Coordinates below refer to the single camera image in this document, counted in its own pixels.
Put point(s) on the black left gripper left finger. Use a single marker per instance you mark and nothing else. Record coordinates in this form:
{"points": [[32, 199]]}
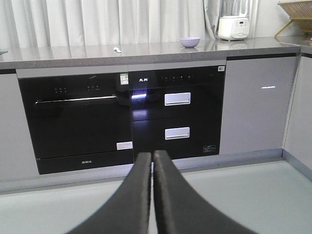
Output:
{"points": [[127, 210]]}

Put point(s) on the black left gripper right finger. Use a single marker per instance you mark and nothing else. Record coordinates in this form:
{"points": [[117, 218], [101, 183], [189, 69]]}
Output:
{"points": [[180, 209]]}

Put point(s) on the pale green plastic spoon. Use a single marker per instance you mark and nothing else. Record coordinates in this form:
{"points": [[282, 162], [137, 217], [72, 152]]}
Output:
{"points": [[117, 50]]}

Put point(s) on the lilac plastic bowl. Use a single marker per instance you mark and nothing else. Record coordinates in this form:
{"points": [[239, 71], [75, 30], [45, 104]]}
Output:
{"points": [[189, 42]]}

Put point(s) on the black built-in dishwasher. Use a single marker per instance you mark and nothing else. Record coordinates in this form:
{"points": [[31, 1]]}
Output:
{"points": [[78, 122]]}

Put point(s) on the black two-drawer sterilizer cabinet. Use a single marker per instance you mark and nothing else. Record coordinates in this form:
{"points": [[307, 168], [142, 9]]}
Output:
{"points": [[177, 110]]}

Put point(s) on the grey cabinet door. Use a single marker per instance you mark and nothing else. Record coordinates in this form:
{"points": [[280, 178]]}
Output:
{"points": [[256, 99]]}

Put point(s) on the white soy milk maker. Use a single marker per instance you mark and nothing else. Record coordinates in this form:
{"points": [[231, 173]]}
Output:
{"points": [[234, 20]]}

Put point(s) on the white pleated curtain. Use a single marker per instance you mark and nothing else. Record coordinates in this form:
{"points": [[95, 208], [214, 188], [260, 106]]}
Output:
{"points": [[51, 23]]}

